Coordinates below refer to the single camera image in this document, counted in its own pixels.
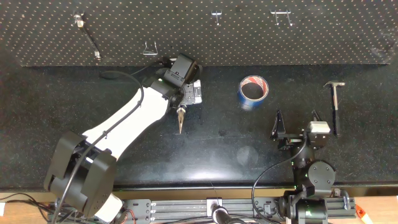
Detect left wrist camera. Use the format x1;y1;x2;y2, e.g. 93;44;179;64
182;79;203;106

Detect black and white pliers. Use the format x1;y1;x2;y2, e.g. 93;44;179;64
176;105;187;135

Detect wrench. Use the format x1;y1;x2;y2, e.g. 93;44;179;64
73;14;103;62

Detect hammer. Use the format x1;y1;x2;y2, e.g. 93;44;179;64
323;80;346;138

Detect black pegboard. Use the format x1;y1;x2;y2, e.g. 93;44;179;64
0;0;398;67

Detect roll of blue tape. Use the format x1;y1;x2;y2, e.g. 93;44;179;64
238;75;270;109

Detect thin black wire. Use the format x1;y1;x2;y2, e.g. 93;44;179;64
0;192;58;218

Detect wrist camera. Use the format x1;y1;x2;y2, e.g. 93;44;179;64
182;79;203;106
306;121;331;135

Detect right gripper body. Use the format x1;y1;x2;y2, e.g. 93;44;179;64
273;133;308;151

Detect black cable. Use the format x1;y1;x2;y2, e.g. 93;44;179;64
49;58;171;224
251;132;308;224

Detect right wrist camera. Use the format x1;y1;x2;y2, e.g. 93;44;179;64
306;121;331;135

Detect mounting rail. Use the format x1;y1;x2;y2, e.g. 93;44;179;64
46;189;357;224

